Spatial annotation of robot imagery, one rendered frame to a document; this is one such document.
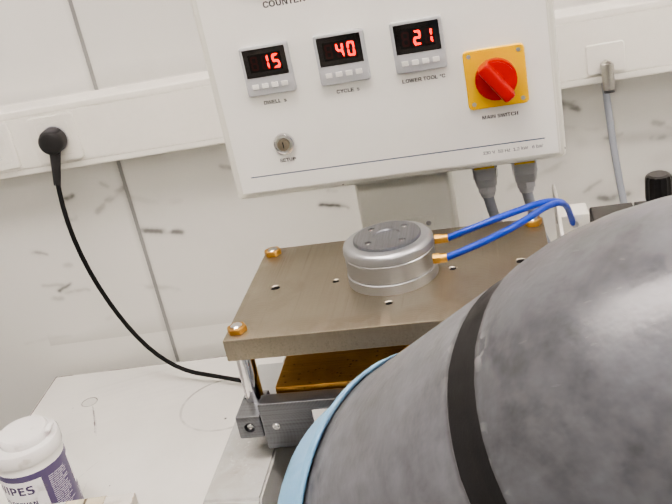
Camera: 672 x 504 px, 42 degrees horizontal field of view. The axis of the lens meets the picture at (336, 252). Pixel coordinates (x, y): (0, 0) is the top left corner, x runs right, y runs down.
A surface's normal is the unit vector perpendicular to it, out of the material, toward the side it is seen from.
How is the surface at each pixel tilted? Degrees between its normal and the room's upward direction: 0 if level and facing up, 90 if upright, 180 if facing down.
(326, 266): 0
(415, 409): 53
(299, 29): 90
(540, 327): 41
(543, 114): 90
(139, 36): 90
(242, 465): 0
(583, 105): 90
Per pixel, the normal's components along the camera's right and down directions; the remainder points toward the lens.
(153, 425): -0.18, -0.90
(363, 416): -0.85, -0.47
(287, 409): -0.13, 0.42
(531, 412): -0.77, -0.18
